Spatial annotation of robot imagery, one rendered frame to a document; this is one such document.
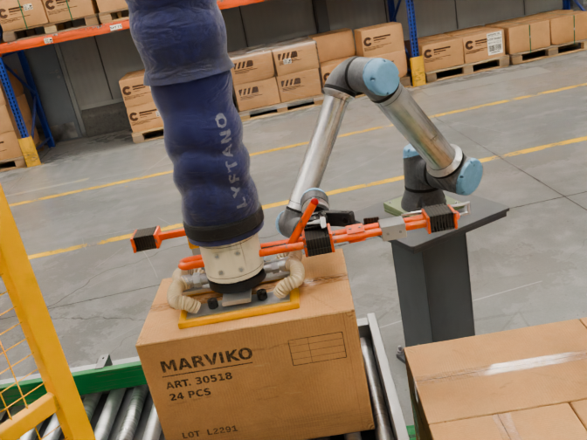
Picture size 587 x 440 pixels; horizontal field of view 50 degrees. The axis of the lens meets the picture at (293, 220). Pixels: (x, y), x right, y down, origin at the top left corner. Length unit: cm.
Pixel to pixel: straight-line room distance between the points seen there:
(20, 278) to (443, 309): 189
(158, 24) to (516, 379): 143
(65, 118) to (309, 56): 396
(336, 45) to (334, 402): 792
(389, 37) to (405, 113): 689
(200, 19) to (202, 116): 23
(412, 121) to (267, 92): 666
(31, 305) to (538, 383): 142
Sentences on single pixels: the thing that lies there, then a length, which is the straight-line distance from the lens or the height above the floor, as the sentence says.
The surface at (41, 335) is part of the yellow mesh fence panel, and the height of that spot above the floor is 116.
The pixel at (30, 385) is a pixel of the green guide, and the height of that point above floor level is 63.
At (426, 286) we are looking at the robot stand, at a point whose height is 47.
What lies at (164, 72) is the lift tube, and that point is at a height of 163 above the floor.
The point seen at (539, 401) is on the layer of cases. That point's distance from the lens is 201.
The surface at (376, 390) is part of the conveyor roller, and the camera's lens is 207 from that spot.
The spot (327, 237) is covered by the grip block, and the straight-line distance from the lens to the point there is 177.
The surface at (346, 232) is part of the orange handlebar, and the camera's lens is 183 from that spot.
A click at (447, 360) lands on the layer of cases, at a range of 218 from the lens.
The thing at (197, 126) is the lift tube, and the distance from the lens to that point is 162.
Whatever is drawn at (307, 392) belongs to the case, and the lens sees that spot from 184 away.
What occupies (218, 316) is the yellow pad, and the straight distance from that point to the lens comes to 177.
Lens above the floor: 180
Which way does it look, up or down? 21 degrees down
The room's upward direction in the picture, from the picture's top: 11 degrees counter-clockwise
